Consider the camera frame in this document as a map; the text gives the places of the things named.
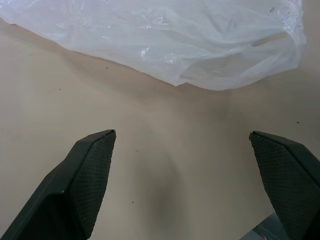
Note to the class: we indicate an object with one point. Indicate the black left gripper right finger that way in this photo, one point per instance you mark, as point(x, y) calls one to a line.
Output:
point(292, 180)

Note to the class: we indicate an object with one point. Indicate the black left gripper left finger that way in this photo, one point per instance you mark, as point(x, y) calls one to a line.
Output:
point(75, 185)

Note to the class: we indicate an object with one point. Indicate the grey metal table edge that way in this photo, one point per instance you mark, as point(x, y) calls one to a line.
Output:
point(262, 228)

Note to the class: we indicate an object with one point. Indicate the translucent white plastic bag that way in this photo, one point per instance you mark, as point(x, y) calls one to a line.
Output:
point(160, 37)

